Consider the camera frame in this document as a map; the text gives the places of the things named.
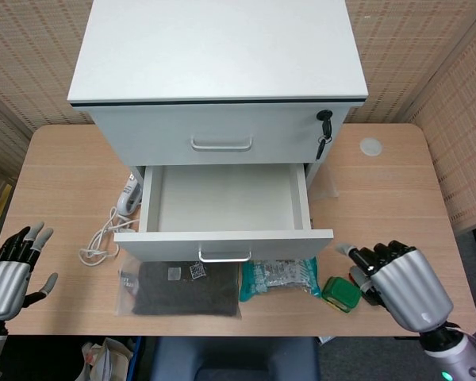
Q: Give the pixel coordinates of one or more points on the white three-drawer cabinet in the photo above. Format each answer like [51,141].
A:
[222,51]

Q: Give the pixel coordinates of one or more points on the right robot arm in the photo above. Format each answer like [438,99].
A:
[460,357]

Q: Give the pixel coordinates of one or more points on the white handheld steam iron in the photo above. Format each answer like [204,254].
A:
[127,198]

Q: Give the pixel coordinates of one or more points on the gray cloth in frosted bag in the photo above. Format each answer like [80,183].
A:
[182,293]

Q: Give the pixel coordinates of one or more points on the white bag on floor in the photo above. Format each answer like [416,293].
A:
[107,357]

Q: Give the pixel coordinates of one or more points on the black key in lock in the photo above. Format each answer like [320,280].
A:
[325,119]

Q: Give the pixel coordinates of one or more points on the white drawer with key lock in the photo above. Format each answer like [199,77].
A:
[143,131]

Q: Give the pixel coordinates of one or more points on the white cabinet drawer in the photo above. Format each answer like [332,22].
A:
[222,198]

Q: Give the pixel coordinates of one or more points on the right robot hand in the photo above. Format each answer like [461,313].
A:
[412,285]

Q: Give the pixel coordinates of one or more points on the green box with yellow base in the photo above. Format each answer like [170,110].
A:
[339,293]

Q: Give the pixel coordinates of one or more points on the black hanging key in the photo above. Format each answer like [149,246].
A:
[320,150]

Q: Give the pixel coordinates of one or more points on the teal plastic packaged item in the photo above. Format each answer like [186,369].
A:
[250,285]

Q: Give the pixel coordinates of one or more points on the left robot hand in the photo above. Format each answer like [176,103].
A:
[4,285]

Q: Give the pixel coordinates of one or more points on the blue chair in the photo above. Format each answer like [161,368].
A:
[230,357]

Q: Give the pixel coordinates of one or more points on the white round table grommet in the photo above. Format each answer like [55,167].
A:
[371,146]

